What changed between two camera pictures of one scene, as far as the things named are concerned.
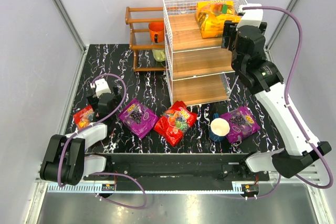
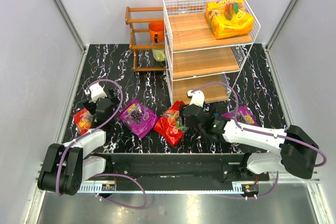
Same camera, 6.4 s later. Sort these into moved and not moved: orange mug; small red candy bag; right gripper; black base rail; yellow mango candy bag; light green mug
Moved: right gripper; yellow mango candy bag
Not moved: small red candy bag; orange mug; light green mug; black base rail
